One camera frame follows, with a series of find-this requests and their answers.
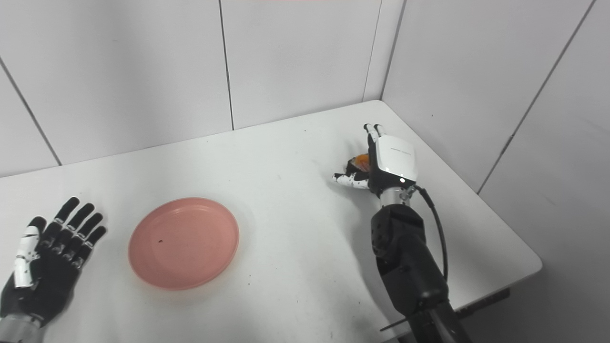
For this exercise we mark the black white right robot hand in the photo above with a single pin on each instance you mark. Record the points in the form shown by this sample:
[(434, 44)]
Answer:
[(395, 159)]

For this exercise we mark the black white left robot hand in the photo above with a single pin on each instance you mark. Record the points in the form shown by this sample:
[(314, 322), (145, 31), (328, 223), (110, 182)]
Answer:
[(50, 281)]

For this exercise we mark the cake slice with fruit topping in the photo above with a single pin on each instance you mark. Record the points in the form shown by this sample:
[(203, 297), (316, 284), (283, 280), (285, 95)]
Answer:
[(360, 162)]

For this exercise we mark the pink round plate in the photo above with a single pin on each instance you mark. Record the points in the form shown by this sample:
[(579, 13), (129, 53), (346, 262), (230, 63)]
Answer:
[(183, 243)]

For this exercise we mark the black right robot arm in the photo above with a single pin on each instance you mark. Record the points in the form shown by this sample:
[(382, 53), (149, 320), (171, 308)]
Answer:
[(407, 257)]

